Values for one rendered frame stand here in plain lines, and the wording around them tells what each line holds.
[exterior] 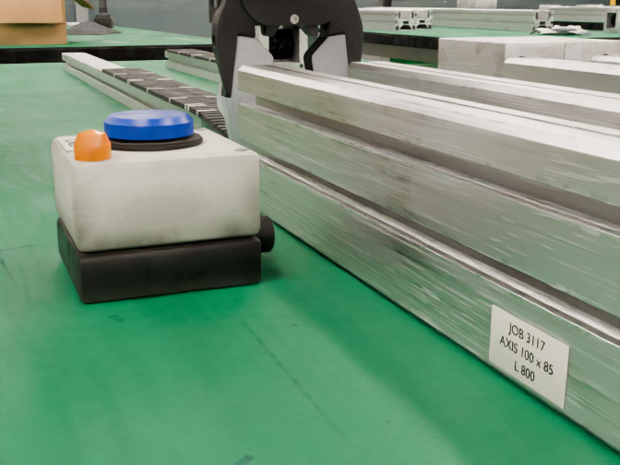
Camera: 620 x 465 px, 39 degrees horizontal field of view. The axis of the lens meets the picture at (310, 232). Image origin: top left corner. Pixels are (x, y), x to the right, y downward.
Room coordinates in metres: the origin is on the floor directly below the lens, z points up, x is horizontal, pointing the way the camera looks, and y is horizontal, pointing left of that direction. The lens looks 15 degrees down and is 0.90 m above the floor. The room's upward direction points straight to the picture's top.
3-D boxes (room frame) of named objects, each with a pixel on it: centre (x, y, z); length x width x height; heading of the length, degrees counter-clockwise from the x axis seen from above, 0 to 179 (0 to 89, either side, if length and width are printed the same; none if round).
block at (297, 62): (1.58, 0.08, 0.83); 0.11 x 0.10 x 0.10; 116
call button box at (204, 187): (0.40, 0.06, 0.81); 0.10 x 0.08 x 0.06; 112
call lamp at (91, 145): (0.36, 0.09, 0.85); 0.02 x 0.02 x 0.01
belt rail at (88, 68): (1.19, 0.25, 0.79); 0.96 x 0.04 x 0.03; 22
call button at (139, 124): (0.40, 0.07, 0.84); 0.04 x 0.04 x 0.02
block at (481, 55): (0.66, -0.15, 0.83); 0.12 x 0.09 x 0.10; 112
